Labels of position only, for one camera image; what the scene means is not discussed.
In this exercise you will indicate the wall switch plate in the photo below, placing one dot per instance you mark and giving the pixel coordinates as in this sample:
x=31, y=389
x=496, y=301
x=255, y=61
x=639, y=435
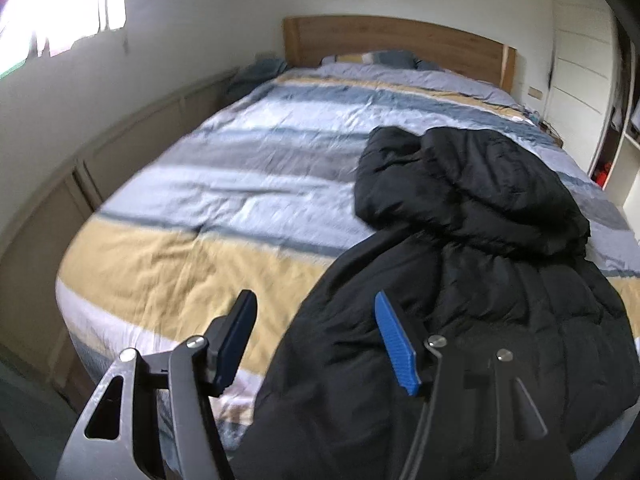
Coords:
x=535, y=92

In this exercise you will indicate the low beige wall cabinet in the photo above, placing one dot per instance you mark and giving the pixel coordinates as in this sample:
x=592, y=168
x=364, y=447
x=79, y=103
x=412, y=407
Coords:
x=125, y=135

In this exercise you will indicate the wooden nightstand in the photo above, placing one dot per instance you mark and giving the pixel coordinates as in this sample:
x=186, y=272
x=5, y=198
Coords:
x=552, y=135

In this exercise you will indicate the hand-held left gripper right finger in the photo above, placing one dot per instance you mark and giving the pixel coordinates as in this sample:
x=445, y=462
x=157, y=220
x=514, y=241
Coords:
x=397, y=345

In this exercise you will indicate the wooden bed headboard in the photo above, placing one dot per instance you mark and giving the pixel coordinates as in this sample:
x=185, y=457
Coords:
x=400, y=35

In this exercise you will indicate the grey cushion by wall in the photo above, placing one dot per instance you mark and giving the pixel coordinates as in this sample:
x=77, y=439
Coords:
x=255, y=77

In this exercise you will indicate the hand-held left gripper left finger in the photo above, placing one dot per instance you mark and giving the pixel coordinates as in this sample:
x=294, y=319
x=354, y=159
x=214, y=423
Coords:
x=235, y=340

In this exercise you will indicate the bright window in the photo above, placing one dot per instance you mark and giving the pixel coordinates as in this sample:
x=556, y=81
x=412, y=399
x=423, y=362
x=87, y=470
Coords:
x=50, y=5

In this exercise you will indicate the bed with striped duvet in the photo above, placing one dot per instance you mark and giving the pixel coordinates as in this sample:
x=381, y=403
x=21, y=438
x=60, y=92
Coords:
x=225, y=185

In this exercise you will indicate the red bag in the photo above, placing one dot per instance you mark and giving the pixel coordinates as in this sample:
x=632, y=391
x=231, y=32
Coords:
x=602, y=172

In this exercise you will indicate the dark blue pillow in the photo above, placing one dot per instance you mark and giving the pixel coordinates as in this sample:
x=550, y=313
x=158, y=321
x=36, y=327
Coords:
x=429, y=65

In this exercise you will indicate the white wardrobe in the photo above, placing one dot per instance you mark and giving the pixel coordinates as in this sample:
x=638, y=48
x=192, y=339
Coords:
x=580, y=60

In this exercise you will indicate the black puffer coat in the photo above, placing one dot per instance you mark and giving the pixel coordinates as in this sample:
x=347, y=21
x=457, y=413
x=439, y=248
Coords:
x=475, y=200

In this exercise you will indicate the striped pillow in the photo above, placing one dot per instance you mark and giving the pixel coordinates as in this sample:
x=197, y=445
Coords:
x=370, y=57

